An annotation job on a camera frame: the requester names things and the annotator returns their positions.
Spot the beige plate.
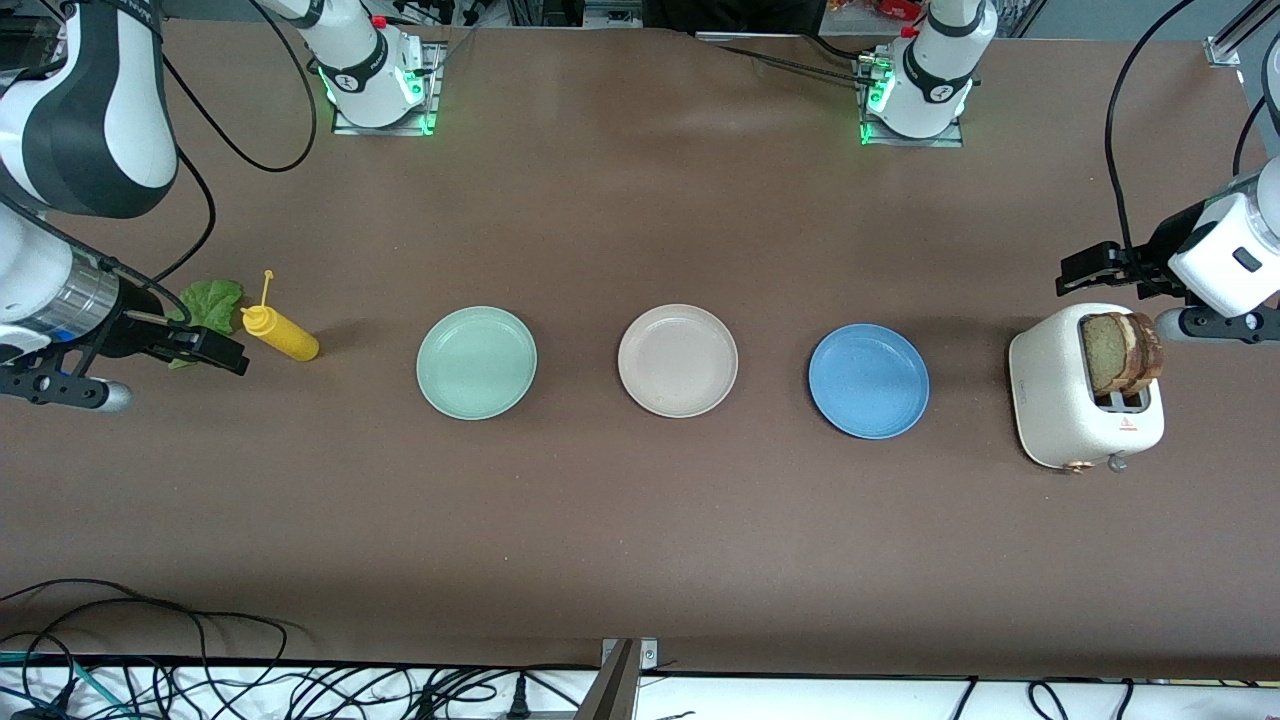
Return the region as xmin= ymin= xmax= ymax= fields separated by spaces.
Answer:
xmin=617 ymin=303 xmax=739 ymax=419

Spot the black cable at arm base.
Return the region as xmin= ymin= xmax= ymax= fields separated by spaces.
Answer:
xmin=700 ymin=30 xmax=881 ymax=86

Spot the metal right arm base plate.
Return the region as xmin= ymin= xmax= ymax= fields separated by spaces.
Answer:
xmin=330 ymin=40 xmax=443 ymax=136

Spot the black cable tangle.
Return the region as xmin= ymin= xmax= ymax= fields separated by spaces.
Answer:
xmin=150 ymin=660 xmax=601 ymax=720

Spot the white toaster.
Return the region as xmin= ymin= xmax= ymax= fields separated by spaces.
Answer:
xmin=1008 ymin=303 xmax=1166 ymax=473

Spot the aluminium frame profile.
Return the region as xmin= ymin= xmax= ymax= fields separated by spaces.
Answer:
xmin=1205 ymin=0 xmax=1280 ymax=69

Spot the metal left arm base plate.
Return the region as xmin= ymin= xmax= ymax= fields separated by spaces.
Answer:
xmin=858 ymin=55 xmax=966 ymax=149

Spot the blue plate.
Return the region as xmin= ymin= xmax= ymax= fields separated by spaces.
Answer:
xmin=808 ymin=322 xmax=931 ymax=440

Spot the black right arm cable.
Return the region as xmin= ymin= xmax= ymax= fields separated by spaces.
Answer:
xmin=100 ymin=0 xmax=319 ymax=301

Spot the teal cable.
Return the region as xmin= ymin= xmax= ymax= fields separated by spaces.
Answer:
xmin=0 ymin=650 xmax=136 ymax=719

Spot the green lettuce leaf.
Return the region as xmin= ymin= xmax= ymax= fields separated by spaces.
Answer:
xmin=165 ymin=280 xmax=244 ymax=371

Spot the grey metal bracket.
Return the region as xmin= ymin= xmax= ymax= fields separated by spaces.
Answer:
xmin=575 ymin=638 xmax=659 ymax=720

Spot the pale green plate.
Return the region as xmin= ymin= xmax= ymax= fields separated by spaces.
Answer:
xmin=416 ymin=305 xmax=538 ymax=421

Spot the brown bread slice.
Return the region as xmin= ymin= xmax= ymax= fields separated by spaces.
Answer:
xmin=1128 ymin=313 xmax=1165 ymax=388
xmin=1080 ymin=312 xmax=1141 ymax=396

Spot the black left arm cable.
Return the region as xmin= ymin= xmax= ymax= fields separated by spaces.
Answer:
xmin=1103 ymin=0 xmax=1201 ymax=291

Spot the yellow squeeze bottle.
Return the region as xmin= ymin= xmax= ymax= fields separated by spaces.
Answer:
xmin=240 ymin=270 xmax=321 ymax=363

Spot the long looping black cable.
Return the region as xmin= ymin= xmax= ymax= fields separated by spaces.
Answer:
xmin=0 ymin=578 xmax=306 ymax=696

